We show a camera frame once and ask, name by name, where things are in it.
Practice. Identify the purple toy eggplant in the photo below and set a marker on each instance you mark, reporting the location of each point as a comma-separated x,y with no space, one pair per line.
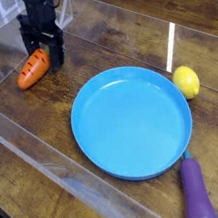
197,203

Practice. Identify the yellow toy lemon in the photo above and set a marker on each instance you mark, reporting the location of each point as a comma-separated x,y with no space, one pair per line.
187,81

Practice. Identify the blue round plate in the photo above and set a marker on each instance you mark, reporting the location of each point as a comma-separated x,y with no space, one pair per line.
131,122

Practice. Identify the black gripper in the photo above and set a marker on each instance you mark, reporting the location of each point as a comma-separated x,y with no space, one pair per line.
38,26

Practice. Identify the orange toy carrot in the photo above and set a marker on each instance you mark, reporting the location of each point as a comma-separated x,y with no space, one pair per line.
35,67

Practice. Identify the clear acrylic enclosure wall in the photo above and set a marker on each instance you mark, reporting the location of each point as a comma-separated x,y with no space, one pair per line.
43,172

